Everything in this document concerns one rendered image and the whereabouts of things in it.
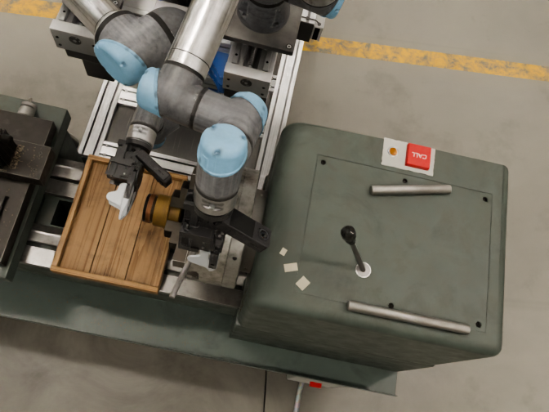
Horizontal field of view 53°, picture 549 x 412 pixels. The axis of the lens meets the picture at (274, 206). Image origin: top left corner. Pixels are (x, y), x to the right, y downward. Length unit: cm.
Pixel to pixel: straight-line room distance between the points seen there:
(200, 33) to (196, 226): 34
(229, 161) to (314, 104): 207
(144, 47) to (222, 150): 49
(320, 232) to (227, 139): 49
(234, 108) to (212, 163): 13
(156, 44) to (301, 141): 40
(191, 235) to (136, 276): 63
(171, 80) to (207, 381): 170
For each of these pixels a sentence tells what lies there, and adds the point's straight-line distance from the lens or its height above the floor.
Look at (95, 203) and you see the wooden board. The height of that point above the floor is 88.
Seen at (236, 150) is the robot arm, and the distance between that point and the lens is 84.
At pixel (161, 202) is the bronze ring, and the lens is 141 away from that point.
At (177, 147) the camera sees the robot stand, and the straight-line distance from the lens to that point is 248.
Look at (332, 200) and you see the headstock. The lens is 131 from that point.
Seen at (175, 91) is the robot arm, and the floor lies 164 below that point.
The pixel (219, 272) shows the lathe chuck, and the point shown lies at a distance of 133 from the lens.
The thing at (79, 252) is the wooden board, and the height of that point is 89.
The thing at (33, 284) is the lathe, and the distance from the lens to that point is 202.
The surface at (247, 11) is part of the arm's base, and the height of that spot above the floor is 121.
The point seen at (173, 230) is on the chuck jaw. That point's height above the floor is 111.
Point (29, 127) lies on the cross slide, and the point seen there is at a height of 97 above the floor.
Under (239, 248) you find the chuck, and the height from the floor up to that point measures 121.
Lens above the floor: 245
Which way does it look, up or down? 69 degrees down
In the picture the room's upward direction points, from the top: 21 degrees clockwise
